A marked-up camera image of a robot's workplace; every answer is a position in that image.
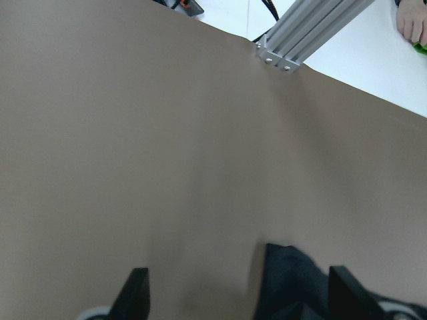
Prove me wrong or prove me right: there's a black t-shirt with logo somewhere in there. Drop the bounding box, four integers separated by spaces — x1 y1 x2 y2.
254 243 426 319

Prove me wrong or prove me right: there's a green handled reach grabber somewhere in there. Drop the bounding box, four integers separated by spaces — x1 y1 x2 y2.
412 41 427 55

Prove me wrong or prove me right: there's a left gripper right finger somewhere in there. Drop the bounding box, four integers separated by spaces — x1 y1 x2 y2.
328 266 386 320

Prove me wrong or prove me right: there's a power strip with red switches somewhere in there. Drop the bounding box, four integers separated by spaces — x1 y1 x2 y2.
153 0 204 17

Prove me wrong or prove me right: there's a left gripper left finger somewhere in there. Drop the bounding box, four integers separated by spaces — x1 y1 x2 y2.
108 267 149 320

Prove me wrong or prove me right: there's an aluminium frame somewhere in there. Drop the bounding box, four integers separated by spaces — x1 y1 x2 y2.
256 0 372 73

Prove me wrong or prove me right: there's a seated person in black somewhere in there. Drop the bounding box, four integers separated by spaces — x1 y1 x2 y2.
395 0 426 46

